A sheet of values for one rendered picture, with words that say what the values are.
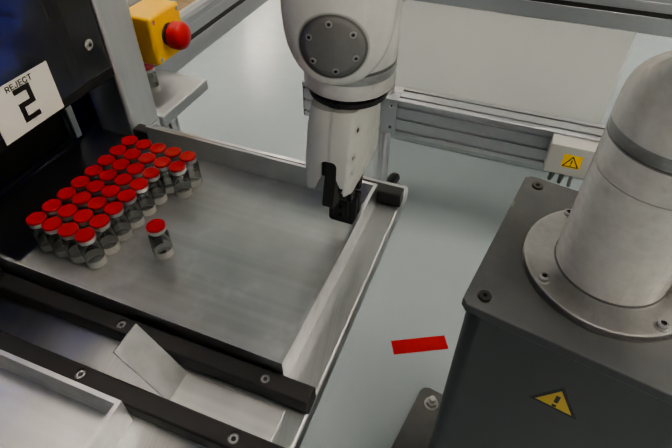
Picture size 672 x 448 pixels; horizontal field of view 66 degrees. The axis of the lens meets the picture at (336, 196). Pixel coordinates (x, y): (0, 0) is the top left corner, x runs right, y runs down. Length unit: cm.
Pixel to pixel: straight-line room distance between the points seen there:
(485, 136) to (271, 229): 99
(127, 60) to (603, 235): 62
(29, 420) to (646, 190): 57
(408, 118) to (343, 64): 117
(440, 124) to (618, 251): 99
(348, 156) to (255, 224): 19
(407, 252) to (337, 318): 127
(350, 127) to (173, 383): 28
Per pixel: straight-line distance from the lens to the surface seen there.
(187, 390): 52
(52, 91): 69
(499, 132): 149
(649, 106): 50
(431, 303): 168
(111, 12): 75
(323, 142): 48
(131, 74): 79
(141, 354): 50
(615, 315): 63
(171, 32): 81
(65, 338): 59
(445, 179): 211
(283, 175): 68
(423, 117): 151
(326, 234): 61
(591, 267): 61
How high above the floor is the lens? 132
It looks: 42 degrees down
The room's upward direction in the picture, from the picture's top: straight up
